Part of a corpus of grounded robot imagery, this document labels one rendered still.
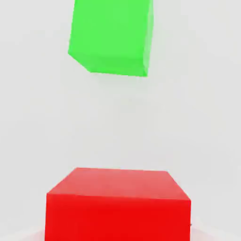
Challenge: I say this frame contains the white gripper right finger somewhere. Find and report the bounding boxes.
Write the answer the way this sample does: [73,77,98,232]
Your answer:
[189,223,209,241]

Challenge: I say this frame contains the small red cube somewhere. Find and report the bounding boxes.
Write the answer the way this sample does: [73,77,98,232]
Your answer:
[44,167,192,241]

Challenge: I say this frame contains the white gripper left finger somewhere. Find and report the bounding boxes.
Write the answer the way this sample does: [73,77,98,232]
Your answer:
[27,229,46,241]

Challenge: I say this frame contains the small green cube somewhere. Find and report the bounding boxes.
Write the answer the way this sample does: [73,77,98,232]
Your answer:
[67,0,154,77]

